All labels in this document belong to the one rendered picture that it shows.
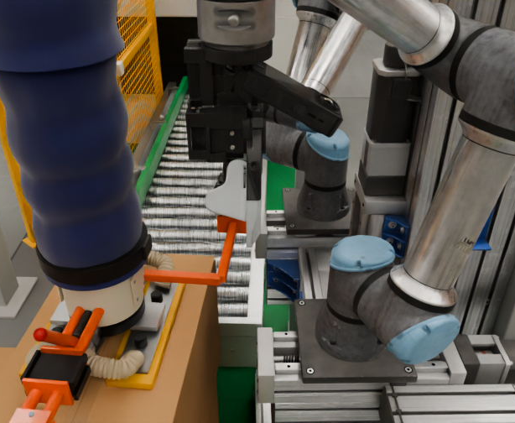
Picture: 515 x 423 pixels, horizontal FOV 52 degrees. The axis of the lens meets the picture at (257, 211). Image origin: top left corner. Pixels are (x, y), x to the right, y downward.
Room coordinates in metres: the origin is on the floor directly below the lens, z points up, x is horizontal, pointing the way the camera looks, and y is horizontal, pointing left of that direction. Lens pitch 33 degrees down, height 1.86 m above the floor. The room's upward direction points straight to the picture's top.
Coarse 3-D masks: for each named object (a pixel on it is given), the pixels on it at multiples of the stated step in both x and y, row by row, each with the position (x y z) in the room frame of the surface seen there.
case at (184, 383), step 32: (192, 256) 1.17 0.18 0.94; (192, 288) 1.04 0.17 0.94; (192, 320) 0.93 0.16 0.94; (192, 352) 0.84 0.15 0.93; (0, 384) 0.74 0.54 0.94; (96, 384) 0.74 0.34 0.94; (160, 384) 0.74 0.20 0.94; (192, 384) 0.81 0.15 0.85; (0, 416) 0.66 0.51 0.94; (64, 416) 0.66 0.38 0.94; (96, 416) 0.66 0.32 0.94; (128, 416) 0.66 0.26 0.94; (160, 416) 0.66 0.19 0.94; (192, 416) 0.78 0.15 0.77
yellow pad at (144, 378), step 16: (144, 288) 1.02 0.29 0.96; (160, 288) 1.01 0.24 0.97; (176, 288) 1.02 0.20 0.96; (176, 304) 0.96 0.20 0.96; (128, 336) 0.85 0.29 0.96; (144, 336) 0.83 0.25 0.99; (160, 336) 0.85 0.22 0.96; (144, 352) 0.80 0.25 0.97; (160, 352) 0.81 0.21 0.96; (144, 368) 0.76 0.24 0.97; (112, 384) 0.73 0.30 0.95; (128, 384) 0.73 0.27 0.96; (144, 384) 0.72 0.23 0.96
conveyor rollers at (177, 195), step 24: (168, 144) 2.74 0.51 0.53; (168, 168) 2.47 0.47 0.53; (192, 168) 2.46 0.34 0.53; (216, 168) 2.46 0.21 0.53; (168, 192) 2.20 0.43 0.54; (192, 192) 2.19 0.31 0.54; (144, 216) 2.02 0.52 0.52; (168, 216) 2.01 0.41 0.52; (192, 216) 2.01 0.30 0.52; (168, 240) 1.83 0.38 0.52; (192, 240) 1.83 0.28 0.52; (216, 240) 1.83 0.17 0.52; (240, 240) 1.82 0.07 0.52; (216, 264) 1.65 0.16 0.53; (240, 264) 1.65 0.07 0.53; (240, 288) 1.49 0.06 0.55; (240, 312) 1.38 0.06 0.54
